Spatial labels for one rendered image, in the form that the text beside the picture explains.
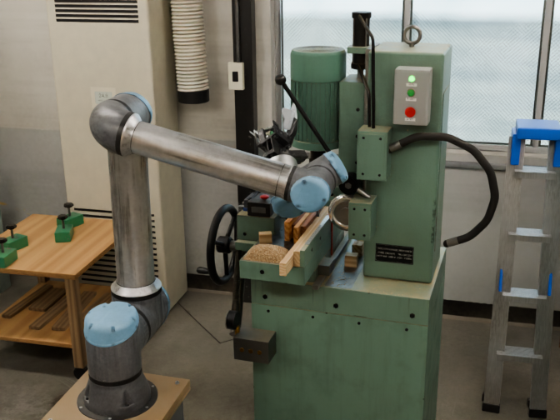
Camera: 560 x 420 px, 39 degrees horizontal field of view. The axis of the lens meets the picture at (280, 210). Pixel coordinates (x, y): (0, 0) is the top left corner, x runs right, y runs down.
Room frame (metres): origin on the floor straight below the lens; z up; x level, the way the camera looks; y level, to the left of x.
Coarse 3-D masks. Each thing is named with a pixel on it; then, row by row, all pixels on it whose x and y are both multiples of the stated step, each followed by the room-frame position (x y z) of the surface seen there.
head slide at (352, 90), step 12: (348, 84) 2.37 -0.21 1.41; (360, 84) 2.36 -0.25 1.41; (348, 96) 2.37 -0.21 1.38; (360, 96) 2.36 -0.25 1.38; (348, 108) 2.37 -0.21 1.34; (360, 108) 2.36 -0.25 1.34; (348, 120) 2.37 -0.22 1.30; (360, 120) 2.36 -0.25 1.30; (348, 132) 2.37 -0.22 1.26; (348, 144) 2.37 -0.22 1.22; (348, 156) 2.37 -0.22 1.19; (348, 168) 2.37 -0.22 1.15
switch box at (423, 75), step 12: (396, 72) 2.23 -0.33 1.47; (408, 72) 2.22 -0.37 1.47; (420, 72) 2.21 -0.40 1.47; (396, 84) 2.23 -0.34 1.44; (420, 84) 2.20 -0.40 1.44; (396, 96) 2.23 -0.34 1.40; (420, 96) 2.20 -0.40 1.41; (396, 108) 2.23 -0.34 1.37; (420, 108) 2.20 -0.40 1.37; (396, 120) 2.22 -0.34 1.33; (420, 120) 2.20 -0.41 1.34
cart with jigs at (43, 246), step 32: (32, 224) 3.58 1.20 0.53; (64, 224) 3.39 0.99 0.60; (96, 224) 3.57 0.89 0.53; (0, 256) 3.06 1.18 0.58; (32, 256) 3.18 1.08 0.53; (64, 256) 3.17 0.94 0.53; (96, 256) 3.17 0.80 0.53; (32, 288) 3.59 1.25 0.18; (64, 288) 3.55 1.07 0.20; (96, 288) 3.58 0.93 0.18; (0, 320) 3.25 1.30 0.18; (32, 320) 3.25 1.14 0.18; (64, 320) 3.21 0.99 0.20
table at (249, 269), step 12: (336, 228) 2.54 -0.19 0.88; (240, 240) 2.47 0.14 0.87; (276, 240) 2.39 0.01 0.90; (324, 240) 2.39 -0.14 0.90; (324, 252) 2.39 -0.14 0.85; (240, 264) 2.23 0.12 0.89; (252, 264) 2.21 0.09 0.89; (264, 264) 2.20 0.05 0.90; (276, 264) 2.19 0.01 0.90; (312, 264) 2.25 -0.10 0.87; (240, 276) 2.23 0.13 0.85; (252, 276) 2.21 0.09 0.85; (264, 276) 2.20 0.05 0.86; (276, 276) 2.19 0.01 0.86; (288, 276) 2.18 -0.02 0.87; (300, 276) 2.17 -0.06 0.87
